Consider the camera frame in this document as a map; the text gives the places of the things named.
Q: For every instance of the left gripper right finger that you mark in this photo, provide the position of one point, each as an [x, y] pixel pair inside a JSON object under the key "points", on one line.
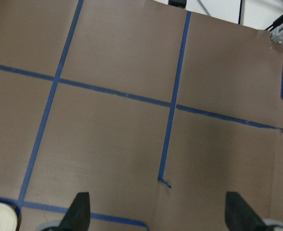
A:
{"points": [[239, 216]]}

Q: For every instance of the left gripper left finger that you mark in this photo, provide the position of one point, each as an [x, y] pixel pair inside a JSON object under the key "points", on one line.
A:
{"points": [[77, 217]]}

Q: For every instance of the cream cup tray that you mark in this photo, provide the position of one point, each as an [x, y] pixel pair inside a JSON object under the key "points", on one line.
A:
{"points": [[8, 218]]}

